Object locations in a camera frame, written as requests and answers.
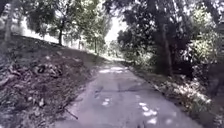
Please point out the wood of trees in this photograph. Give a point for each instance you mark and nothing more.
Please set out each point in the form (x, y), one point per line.
(160, 30)

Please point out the undergrowth strip with leaves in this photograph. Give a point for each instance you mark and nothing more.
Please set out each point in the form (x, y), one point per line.
(186, 93)

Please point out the leaf-covered earth slope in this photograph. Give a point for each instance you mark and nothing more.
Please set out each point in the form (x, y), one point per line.
(36, 76)

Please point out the grey asphalt path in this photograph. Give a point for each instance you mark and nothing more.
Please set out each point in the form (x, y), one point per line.
(123, 100)

